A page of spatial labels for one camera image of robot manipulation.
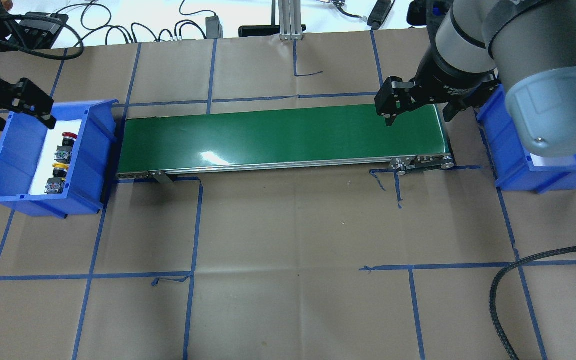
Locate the yellow mushroom push button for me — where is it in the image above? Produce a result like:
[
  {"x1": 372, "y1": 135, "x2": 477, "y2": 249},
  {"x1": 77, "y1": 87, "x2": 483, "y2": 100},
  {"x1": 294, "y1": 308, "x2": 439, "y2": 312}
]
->
[{"x1": 44, "y1": 162, "x2": 70, "y2": 195}]

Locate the white foam pad destination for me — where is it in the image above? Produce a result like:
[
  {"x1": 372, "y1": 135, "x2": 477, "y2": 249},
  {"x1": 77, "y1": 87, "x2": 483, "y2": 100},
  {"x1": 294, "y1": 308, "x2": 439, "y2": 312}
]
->
[{"x1": 530, "y1": 152, "x2": 576, "y2": 171}]

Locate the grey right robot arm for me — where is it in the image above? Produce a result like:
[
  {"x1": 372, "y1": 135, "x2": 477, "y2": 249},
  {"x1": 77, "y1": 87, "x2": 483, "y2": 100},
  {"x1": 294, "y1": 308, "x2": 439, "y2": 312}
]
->
[{"x1": 374, "y1": 0, "x2": 576, "y2": 158}]

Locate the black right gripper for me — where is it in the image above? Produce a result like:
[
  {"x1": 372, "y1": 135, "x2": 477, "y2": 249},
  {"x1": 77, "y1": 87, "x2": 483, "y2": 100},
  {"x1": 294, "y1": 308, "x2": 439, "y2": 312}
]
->
[{"x1": 374, "y1": 47, "x2": 501, "y2": 126}]

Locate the green conveyor belt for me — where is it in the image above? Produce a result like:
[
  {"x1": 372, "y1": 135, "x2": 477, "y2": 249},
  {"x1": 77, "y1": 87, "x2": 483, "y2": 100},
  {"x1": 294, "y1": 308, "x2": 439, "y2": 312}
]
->
[{"x1": 117, "y1": 104, "x2": 457, "y2": 182}]

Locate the red mushroom push button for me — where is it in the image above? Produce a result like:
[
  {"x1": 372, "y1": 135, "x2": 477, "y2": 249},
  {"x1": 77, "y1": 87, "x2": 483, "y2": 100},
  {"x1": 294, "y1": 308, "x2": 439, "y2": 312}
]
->
[{"x1": 54, "y1": 132, "x2": 78, "y2": 166}]

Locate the white foam pad source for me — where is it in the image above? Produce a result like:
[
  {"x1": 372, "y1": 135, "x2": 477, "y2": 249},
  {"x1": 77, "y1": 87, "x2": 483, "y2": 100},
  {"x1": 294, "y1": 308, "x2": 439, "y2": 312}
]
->
[{"x1": 28, "y1": 117, "x2": 90, "y2": 197}]

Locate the aluminium frame post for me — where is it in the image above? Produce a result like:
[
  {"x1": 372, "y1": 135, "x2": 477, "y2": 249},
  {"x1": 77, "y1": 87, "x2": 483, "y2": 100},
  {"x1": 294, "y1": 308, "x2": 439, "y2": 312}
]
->
[{"x1": 276, "y1": 0, "x2": 304, "y2": 41}]

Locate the blue source bin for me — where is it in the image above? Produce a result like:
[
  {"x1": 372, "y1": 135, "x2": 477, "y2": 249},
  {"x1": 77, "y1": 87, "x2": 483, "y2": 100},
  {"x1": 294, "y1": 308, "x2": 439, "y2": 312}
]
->
[{"x1": 0, "y1": 99, "x2": 118, "y2": 219}]

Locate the blue destination bin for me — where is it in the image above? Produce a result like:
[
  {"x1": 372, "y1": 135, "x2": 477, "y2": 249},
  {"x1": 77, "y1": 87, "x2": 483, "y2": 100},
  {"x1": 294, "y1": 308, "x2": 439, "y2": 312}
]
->
[{"x1": 474, "y1": 83, "x2": 576, "y2": 195}]

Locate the black power adapter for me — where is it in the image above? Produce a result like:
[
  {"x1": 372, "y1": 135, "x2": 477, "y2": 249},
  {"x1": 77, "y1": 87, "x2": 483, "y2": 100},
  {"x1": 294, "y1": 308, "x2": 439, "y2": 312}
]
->
[{"x1": 205, "y1": 15, "x2": 224, "y2": 39}]

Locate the black braided cable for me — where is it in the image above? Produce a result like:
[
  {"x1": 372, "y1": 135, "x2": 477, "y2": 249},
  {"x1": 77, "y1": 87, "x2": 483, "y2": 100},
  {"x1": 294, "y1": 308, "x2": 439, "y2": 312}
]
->
[{"x1": 489, "y1": 241, "x2": 576, "y2": 360}]

